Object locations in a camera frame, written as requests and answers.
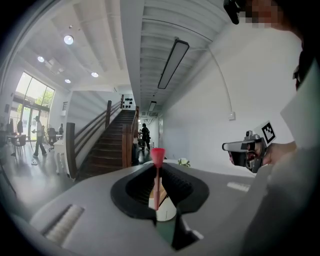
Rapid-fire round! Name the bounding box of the large glass window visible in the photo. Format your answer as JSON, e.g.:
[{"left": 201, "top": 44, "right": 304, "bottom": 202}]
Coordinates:
[{"left": 9, "top": 71, "right": 56, "bottom": 141}]

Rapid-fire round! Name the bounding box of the black office chair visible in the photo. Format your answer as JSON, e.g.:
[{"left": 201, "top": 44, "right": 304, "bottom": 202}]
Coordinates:
[{"left": 47, "top": 127, "right": 57, "bottom": 153}]

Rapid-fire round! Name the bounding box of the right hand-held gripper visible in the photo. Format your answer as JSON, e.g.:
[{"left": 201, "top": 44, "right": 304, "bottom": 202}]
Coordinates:
[{"left": 221, "top": 120, "right": 276, "bottom": 174}]

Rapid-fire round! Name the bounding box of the dark wooden staircase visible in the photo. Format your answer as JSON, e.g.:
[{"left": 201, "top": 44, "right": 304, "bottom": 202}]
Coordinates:
[{"left": 66, "top": 94, "right": 141, "bottom": 182}]

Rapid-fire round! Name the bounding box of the small red object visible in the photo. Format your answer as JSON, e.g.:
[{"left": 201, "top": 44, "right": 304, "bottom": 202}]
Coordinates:
[{"left": 149, "top": 147, "right": 166, "bottom": 211}]

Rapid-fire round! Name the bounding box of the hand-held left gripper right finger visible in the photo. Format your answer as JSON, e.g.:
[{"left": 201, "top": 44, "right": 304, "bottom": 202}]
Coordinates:
[{"left": 159, "top": 166, "right": 210, "bottom": 251}]

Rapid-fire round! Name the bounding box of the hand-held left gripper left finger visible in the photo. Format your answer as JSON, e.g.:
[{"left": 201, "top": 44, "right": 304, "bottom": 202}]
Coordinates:
[{"left": 110, "top": 163, "right": 157, "bottom": 226}]

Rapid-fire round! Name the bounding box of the long black-framed ceiling lamp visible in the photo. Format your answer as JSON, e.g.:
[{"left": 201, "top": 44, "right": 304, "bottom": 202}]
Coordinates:
[{"left": 157, "top": 38, "right": 190, "bottom": 90}]

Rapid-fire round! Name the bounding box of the table with chair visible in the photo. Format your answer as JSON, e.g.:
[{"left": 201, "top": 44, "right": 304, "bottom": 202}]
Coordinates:
[{"left": 6, "top": 134, "right": 27, "bottom": 157}]

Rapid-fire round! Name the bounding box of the person's right forearm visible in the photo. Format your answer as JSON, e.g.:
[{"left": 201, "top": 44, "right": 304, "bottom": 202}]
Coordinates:
[{"left": 262, "top": 141, "right": 298, "bottom": 166}]

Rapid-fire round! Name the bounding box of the head-worn black camera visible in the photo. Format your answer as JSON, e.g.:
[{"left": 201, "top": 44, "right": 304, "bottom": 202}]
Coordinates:
[{"left": 223, "top": 0, "right": 242, "bottom": 25}]

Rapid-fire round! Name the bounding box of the white drawer with wooden inside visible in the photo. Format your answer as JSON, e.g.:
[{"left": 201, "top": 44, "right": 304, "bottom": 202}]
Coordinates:
[{"left": 148, "top": 183, "right": 177, "bottom": 222}]

